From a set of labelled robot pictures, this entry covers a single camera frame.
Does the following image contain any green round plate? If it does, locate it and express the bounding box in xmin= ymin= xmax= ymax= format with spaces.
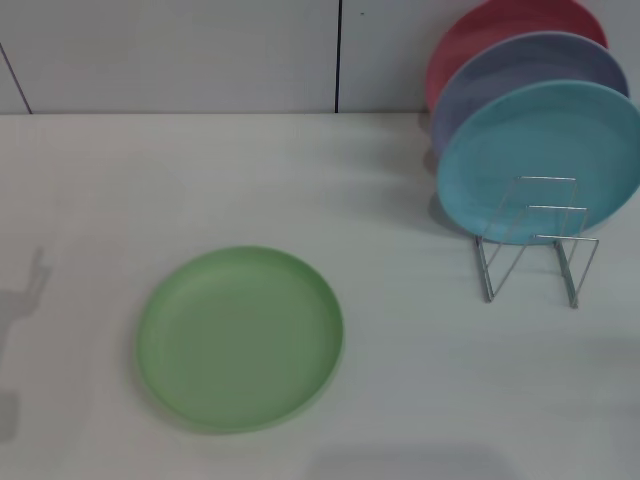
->
xmin=135 ymin=244 xmax=346 ymax=435

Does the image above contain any blue round plate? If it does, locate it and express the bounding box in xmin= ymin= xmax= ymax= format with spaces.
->
xmin=435 ymin=78 xmax=640 ymax=246

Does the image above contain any pink round plate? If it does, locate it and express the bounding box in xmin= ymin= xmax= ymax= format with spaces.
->
xmin=424 ymin=0 xmax=610 ymax=114

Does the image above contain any silver wire plate rack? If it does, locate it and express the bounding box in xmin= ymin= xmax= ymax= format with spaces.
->
xmin=473 ymin=175 xmax=600 ymax=309

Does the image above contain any purple round plate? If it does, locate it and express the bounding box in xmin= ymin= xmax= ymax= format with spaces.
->
xmin=430 ymin=30 xmax=631 ymax=161

